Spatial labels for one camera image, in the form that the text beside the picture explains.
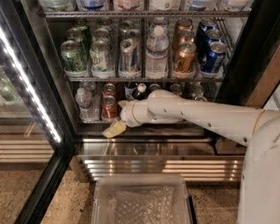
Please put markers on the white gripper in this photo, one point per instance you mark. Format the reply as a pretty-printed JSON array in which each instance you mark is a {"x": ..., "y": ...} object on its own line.
[{"x": 126, "y": 114}]

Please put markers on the red coke can front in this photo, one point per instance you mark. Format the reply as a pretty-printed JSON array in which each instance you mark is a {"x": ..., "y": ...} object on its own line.
[{"x": 109, "y": 107}]

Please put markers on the red coke can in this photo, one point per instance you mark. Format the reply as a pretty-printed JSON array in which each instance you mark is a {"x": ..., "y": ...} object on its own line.
[
  {"x": 109, "y": 89},
  {"x": 109, "y": 107}
]

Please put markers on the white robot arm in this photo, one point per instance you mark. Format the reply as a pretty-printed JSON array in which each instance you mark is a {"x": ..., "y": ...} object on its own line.
[{"x": 255, "y": 128}]

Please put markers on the red coke can rear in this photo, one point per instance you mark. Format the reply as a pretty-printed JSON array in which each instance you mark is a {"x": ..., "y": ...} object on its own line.
[{"x": 109, "y": 89}]

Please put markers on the clear water bottle bottom shelf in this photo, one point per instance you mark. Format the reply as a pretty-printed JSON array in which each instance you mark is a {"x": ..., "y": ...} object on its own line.
[{"x": 88, "y": 110}]

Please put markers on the clear water bottle shelf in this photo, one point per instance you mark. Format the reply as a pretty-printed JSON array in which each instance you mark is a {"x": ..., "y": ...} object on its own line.
[
  {"x": 88, "y": 110},
  {"x": 157, "y": 51}
]

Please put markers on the blue pepsi can bottom rear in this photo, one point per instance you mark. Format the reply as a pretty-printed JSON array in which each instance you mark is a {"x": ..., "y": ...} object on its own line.
[{"x": 154, "y": 86}]

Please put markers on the blue pepsi can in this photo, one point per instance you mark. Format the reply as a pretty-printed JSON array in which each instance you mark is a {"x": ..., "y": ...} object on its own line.
[
  {"x": 154, "y": 86},
  {"x": 206, "y": 24},
  {"x": 211, "y": 35},
  {"x": 213, "y": 57}
]

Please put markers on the gold can bottom rear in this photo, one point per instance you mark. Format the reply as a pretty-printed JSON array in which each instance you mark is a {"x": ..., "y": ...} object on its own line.
[{"x": 176, "y": 89}]

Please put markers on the gold can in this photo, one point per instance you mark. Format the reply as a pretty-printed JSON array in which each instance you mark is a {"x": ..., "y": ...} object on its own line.
[
  {"x": 185, "y": 36},
  {"x": 184, "y": 24},
  {"x": 184, "y": 57},
  {"x": 176, "y": 89}
]

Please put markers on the silver red bull can front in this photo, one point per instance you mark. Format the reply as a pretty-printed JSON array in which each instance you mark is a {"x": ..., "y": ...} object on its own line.
[{"x": 128, "y": 56}]

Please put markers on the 7up can middle front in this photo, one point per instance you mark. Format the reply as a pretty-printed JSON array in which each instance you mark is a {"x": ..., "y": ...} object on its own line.
[{"x": 100, "y": 57}]

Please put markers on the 7up can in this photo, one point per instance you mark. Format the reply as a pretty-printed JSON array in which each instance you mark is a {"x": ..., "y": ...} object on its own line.
[
  {"x": 100, "y": 57},
  {"x": 101, "y": 35}
]

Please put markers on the green can middle front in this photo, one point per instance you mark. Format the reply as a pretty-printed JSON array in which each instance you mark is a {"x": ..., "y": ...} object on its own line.
[{"x": 73, "y": 57}]

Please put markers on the green can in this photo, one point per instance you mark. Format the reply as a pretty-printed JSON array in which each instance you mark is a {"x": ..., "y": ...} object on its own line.
[
  {"x": 73, "y": 57},
  {"x": 76, "y": 34}
]

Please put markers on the clear water bottle middle shelf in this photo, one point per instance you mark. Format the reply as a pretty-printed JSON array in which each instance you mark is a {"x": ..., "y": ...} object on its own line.
[{"x": 157, "y": 51}]

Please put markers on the silver can bottom rear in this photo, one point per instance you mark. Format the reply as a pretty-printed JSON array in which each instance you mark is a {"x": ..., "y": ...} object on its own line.
[{"x": 194, "y": 90}]

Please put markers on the silver can bottom front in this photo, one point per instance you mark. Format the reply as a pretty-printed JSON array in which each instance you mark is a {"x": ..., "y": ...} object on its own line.
[{"x": 200, "y": 98}]

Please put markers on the gold can middle front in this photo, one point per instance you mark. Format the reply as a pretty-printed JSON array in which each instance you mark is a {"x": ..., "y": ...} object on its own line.
[{"x": 184, "y": 57}]

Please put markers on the fridge glass door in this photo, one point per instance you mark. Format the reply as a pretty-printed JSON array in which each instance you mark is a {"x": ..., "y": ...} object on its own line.
[{"x": 32, "y": 164}]

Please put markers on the blue pepsi can middle front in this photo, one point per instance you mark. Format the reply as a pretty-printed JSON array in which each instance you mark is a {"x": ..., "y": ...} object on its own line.
[{"x": 213, "y": 57}]

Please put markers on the gold can middle rear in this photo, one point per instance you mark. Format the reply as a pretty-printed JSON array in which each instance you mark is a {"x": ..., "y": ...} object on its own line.
[{"x": 184, "y": 24}]

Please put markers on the blue pepsi can middle rear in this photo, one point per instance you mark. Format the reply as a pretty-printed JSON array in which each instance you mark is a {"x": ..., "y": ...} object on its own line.
[{"x": 206, "y": 24}]

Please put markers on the dark juice bottle white cap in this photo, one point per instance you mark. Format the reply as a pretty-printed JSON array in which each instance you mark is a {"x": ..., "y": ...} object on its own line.
[{"x": 140, "y": 93}]

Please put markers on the clear plastic bin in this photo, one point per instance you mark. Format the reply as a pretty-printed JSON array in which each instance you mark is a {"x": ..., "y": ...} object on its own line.
[{"x": 141, "y": 199}]

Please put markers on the white led light strip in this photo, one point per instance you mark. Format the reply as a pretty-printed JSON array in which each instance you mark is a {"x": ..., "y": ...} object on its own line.
[{"x": 29, "y": 87}]

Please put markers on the middle wire shelf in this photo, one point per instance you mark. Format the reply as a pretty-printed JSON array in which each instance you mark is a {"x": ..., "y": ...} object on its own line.
[{"x": 143, "y": 79}]

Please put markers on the wire shelf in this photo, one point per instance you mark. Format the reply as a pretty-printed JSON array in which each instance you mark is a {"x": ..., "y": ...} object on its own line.
[
  {"x": 139, "y": 13},
  {"x": 143, "y": 79}
]

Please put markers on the top wire shelf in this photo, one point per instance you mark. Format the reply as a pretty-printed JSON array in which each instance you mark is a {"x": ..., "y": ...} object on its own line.
[{"x": 139, "y": 13}]

